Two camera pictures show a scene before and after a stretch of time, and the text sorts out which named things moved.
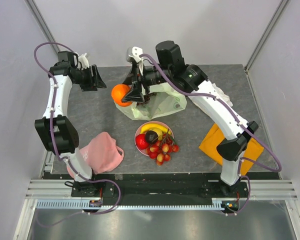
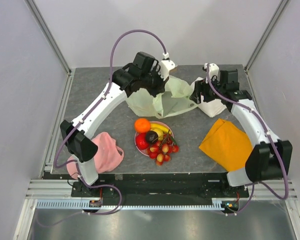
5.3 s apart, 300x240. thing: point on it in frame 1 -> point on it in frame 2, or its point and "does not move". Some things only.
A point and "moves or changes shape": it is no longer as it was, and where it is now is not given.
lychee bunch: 161,150 does not move
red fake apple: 141,141 does not move
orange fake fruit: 118,92 moves or changes shape
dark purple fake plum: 151,137 does not move
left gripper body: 86,82 -> 155,84
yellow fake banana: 158,128 does not move
